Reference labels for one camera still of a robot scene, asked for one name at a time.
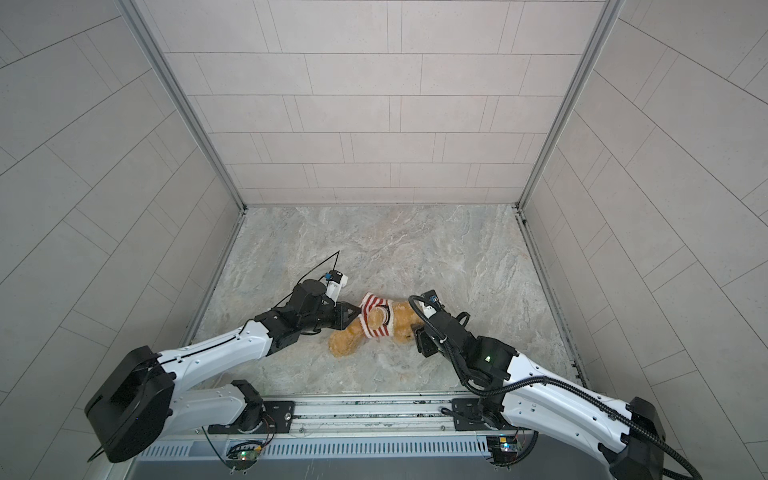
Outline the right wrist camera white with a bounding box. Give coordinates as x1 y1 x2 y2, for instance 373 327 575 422
417 290 443 318

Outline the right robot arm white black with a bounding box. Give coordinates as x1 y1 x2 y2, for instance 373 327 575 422
415 302 666 479

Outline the aluminium corner post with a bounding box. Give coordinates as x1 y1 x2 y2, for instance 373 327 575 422
115 0 247 214
517 0 623 212

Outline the brown plush teddy bear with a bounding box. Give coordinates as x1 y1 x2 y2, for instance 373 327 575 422
328 293 424 358

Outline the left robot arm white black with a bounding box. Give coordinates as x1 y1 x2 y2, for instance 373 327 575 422
84 270 360 463

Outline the green circuit board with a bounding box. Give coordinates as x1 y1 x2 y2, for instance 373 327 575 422
486 436 521 466
226 440 265 471

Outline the aluminium mounting rail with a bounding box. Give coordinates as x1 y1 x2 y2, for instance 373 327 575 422
119 392 619 442

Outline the right black corrugated cable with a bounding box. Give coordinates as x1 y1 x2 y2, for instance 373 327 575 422
407 293 703 480

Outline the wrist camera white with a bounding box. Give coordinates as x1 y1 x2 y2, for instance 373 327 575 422
324 270 348 303
417 290 443 318

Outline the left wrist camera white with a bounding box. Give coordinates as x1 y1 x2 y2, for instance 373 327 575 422
324 270 348 303

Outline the left green circuit board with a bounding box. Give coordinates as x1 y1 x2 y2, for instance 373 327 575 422
226 440 265 471

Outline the white ventilation grille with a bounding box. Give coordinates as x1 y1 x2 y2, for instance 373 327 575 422
138 435 490 461

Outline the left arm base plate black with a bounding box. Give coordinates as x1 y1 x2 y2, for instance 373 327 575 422
207 401 296 435

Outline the red white striped knit sweater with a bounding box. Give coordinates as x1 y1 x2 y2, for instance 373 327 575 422
360 293 394 339

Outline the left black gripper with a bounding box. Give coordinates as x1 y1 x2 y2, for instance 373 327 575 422
297 301 364 334

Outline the right green circuit board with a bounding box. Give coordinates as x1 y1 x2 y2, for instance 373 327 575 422
486 436 521 466

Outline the left aluminium corner post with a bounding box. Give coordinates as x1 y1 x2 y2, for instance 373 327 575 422
115 0 247 214

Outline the right aluminium corner post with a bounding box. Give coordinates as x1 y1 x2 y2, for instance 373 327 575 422
517 0 623 212

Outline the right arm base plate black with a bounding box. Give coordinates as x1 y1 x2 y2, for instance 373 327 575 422
442 397 514 431

